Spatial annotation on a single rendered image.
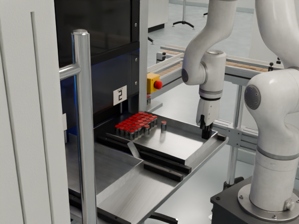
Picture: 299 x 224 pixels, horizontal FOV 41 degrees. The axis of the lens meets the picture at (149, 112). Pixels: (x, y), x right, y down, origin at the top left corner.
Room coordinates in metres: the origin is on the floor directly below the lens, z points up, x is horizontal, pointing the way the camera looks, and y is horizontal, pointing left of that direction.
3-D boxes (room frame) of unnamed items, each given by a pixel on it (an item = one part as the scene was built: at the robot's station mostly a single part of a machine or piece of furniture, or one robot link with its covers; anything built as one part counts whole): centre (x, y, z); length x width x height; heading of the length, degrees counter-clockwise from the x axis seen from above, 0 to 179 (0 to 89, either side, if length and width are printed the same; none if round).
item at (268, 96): (0.99, -0.34, 1.16); 0.19 x 0.12 x 0.24; 115
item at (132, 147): (1.19, 0.01, 0.91); 0.14 x 0.03 x 0.06; 57
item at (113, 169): (1.13, 0.23, 0.90); 0.34 x 0.26 x 0.04; 57
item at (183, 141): (1.36, -0.05, 0.90); 0.34 x 0.26 x 0.04; 57
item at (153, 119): (1.41, 0.02, 0.90); 0.18 x 0.02 x 0.05; 147
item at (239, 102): (2.18, -0.53, 0.46); 0.09 x 0.09 x 0.77; 57
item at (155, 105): (1.73, 0.03, 0.87); 0.14 x 0.13 x 0.02; 57
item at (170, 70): (2.01, -0.03, 0.92); 0.69 x 0.16 x 0.16; 147
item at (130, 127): (1.42, 0.04, 0.90); 0.18 x 0.02 x 0.05; 147
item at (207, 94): (1.34, -0.22, 1.09); 0.09 x 0.08 x 0.03; 147
